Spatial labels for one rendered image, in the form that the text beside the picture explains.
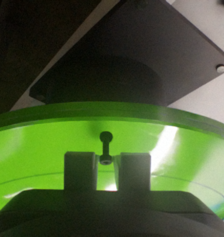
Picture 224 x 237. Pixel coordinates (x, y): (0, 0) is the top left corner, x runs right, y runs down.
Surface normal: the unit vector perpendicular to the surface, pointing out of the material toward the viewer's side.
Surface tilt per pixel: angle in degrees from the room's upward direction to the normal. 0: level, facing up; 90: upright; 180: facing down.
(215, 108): 0
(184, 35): 0
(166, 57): 0
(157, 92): 90
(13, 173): 23
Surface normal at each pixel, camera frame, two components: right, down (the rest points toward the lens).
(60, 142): -0.07, 0.54
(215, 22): 0.00, 0.83
